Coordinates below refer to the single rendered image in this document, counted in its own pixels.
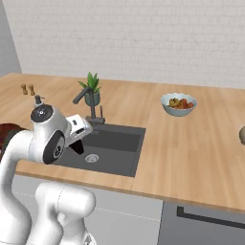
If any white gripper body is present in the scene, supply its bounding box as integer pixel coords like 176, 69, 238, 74
65, 118, 95, 147

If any dark grey sink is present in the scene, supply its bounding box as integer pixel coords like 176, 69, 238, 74
52, 122, 147, 178

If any dark red bowl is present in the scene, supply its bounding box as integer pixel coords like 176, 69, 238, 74
0, 122, 31, 161

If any pale grey cupboard door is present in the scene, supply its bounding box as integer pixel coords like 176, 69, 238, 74
12, 190, 163, 245

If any pale blue bowl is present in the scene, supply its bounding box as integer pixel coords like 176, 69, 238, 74
159, 92, 198, 118

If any dark grey tap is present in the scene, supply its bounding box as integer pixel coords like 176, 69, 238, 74
72, 87, 106, 126

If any green plant in pot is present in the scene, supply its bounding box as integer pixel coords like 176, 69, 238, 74
78, 71, 102, 107

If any grey soap dispenser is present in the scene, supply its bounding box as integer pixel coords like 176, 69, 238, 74
33, 94, 46, 110

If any pale grey drawer front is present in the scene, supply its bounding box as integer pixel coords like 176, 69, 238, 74
11, 173, 165, 222

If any yellow fruit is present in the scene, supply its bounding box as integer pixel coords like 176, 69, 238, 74
168, 98, 181, 108

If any red fruit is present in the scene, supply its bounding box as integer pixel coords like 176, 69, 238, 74
178, 98, 195, 110

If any grey dishwasher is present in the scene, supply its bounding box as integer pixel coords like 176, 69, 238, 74
157, 199, 245, 245

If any olive grey round thing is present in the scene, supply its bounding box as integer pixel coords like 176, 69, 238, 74
238, 125, 245, 144

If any black dishwasher handle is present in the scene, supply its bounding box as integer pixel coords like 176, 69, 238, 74
176, 206, 245, 231

